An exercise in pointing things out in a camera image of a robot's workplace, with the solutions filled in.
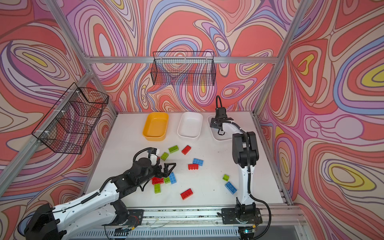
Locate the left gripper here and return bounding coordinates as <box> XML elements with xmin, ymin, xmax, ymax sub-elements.
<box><xmin>135</xmin><ymin>160</ymin><xmax>174</xmax><ymax>188</ymax></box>

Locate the small green lego brick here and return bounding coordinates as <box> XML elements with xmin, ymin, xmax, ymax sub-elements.
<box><xmin>160</xmin><ymin>152</ymin><xmax>169</xmax><ymax>161</ymax></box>

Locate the green lego brick top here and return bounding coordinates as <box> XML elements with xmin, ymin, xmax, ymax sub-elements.
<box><xmin>168</xmin><ymin>145</ymin><xmax>179</xmax><ymax>154</ymax></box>

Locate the tiny green lego brick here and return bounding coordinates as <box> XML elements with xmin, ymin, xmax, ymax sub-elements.
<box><xmin>223</xmin><ymin>174</ymin><xmax>230</xmax><ymax>182</ymax></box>

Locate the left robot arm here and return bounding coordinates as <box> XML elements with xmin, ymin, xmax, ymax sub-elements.
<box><xmin>23</xmin><ymin>158</ymin><xmax>176</xmax><ymax>240</ymax></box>

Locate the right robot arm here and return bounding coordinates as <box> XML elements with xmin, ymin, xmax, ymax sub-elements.
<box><xmin>210</xmin><ymin>107</ymin><xmax>272</xmax><ymax>226</ymax></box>

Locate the right white plastic container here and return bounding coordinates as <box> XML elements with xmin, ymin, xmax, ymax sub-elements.
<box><xmin>207</xmin><ymin>115</ymin><xmax>239</xmax><ymax>142</ymax></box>

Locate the white plastic container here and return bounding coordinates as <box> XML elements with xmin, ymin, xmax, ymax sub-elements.
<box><xmin>207</xmin><ymin>115</ymin><xmax>239</xmax><ymax>142</ymax></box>
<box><xmin>177</xmin><ymin>112</ymin><xmax>203</xmax><ymax>141</ymax></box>

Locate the green lego brick cluster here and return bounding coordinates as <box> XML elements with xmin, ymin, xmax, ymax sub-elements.
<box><xmin>164</xmin><ymin>177</ymin><xmax>171</xmax><ymax>184</ymax></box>

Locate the blue lego brick cluster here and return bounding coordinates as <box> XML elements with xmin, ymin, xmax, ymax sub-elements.
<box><xmin>169</xmin><ymin>172</ymin><xmax>177</xmax><ymax>184</ymax></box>

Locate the red lego brick cluster lower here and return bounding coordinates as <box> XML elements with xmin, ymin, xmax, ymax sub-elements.
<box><xmin>152</xmin><ymin>177</ymin><xmax>164</xmax><ymax>185</ymax></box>

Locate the green lego brick bottom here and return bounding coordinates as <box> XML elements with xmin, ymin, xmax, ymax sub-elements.
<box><xmin>154</xmin><ymin>184</ymin><xmax>161</xmax><ymax>194</ymax></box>

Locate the red lego brick on side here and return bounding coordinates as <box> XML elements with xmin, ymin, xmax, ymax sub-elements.
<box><xmin>188</xmin><ymin>164</ymin><xmax>199</xmax><ymax>170</ymax></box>

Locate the red lego brick top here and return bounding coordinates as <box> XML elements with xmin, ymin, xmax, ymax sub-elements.
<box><xmin>182</xmin><ymin>145</ymin><xmax>192</xmax><ymax>155</ymax></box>

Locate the middle white plastic container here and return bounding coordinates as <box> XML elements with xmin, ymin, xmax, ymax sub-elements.
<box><xmin>177</xmin><ymin>112</ymin><xmax>203</xmax><ymax>141</ymax></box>

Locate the red lego brick bottom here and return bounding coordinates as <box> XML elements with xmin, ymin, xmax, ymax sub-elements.
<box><xmin>180</xmin><ymin>188</ymin><xmax>194</xmax><ymax>200</ymax></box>

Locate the yellow plastic container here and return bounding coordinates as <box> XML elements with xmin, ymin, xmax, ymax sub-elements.
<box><xmin>143</xmin><ymin>112</ymin><xmax>169</xmax><ymax>142</ymax></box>

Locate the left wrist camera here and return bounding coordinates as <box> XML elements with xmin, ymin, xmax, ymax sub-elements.
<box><xmin>148</xmin><ymin>153</ymin><xmax>158</xmax><ymax>166</ymax></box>

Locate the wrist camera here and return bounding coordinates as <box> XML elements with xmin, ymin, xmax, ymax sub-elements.
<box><xmin>215</xmin><ymin>107</ymin><xmax>228</xmax><ymax>119</ymax></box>
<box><xmin>148</xmin><ymin>153</ymin><xmax>158</xmax><ymax>166</ymax></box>

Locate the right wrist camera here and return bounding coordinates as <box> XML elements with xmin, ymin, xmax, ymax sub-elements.
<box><xmin>215</xmin><ymin>107</ymin><xmax>228</xmax><ymax>119</ymax></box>

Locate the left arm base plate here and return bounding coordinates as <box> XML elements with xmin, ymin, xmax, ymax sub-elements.
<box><xmin>110</xmin><ymin>209</ymin><xmax>144</xmax><ymax>227</ymax></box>

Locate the back black wire basket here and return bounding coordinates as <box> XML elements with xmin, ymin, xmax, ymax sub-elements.
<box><xmin>151</xmin><ymin>51</ymin><xmax>217</xmax><ymax>87</ymax></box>

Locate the black wire basket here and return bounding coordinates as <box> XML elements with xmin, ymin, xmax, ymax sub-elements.
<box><xmin>32</xmin><ymin>83</ymin><xmax>109</xmax><ymax>155</ymax></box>
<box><xmin>151</xmin><ymin>51</ymin><xmax>217</xmax><ymax>87</ymax></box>

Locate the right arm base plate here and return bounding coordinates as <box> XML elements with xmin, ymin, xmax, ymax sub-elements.
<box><xmin>218</xmin><ymin>208</ymin><xmax>263</xmax><ymax>225</ymax></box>

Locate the left black wire basket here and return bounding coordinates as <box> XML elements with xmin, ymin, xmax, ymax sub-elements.
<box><xmin>32</xmin><ymin>83</ymin><xmax>109</xmax><ymax>155</ymax></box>

